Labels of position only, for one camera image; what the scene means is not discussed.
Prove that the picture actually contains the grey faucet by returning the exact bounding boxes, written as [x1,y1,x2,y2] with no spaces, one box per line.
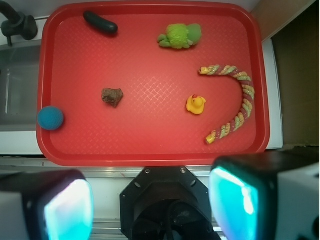
[0,0,38,47]

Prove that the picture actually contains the red plastic tray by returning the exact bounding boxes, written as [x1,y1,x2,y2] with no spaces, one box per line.
[36,1,270,167]

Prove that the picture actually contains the blue knitted ball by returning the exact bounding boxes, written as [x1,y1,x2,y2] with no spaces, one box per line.
[37,106,64,131]

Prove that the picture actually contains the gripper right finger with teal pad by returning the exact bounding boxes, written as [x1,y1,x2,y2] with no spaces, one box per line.
[208,151,320,240]

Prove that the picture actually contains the green plush toy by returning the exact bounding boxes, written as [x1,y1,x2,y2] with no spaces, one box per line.
[157,23,202,50]

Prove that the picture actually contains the brown rock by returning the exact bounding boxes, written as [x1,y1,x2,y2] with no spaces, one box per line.
[101,88,124,108]

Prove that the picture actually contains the brown cardboard box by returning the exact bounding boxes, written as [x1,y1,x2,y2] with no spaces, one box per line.
[252,0,320,149]

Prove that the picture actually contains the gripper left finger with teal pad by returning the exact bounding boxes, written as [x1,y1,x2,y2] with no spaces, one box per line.
[0,169,94,240]

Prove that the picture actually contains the dark green toy cucumber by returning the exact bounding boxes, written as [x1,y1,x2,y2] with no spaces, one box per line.
[83,11,118,35]

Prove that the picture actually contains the multicolour twisted rope toy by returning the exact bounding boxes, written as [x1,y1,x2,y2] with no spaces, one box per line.
[198,64,255,145]

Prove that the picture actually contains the yellow rubber duck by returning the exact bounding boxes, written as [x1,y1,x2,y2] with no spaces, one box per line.
[186,94,207,115]

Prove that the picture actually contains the grey toy sink basin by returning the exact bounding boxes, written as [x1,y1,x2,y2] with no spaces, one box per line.
[0,40,41,132]

